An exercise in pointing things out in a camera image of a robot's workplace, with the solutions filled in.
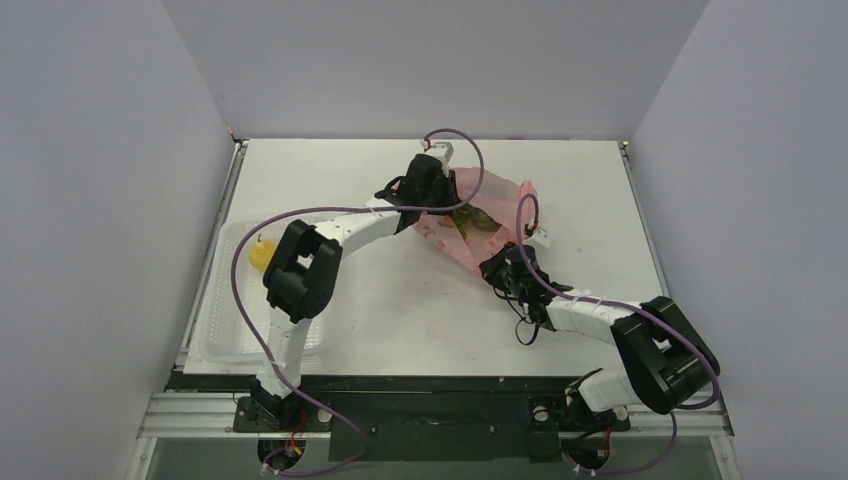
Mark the pink printed plastic bag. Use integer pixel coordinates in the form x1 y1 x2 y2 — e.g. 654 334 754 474
413 167 537 275

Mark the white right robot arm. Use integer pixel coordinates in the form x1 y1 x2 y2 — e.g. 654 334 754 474
479 243 720 427

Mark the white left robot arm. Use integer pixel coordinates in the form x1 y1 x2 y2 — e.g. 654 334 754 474
257 147 460 430

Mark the green fake vegetable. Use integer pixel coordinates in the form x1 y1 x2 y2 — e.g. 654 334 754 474
451 205 479 241

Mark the grey green fake avocado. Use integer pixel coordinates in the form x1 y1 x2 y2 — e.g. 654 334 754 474
464 206 501 232

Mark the yellow fake pear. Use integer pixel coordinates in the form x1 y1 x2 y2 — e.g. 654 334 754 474
248 235 277 273

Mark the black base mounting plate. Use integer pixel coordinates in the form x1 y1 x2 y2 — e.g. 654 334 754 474
165 371 671 462

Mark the white plastic basket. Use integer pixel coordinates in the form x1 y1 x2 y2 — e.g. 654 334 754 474
197 211 336 366

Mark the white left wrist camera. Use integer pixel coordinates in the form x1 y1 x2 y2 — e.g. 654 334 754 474
421 139 454 164

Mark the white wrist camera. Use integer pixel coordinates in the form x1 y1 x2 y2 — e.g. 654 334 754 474
524 226 550 249
421 139 454 164

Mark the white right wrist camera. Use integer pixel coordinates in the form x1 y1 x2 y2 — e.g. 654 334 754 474
524 226 550 249

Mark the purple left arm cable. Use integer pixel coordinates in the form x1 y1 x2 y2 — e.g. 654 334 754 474
229 127 486 477

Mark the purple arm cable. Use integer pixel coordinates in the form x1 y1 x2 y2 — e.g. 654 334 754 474
229 127 486 477
515 193 722 476

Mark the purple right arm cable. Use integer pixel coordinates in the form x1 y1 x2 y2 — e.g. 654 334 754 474
515 193 722 476

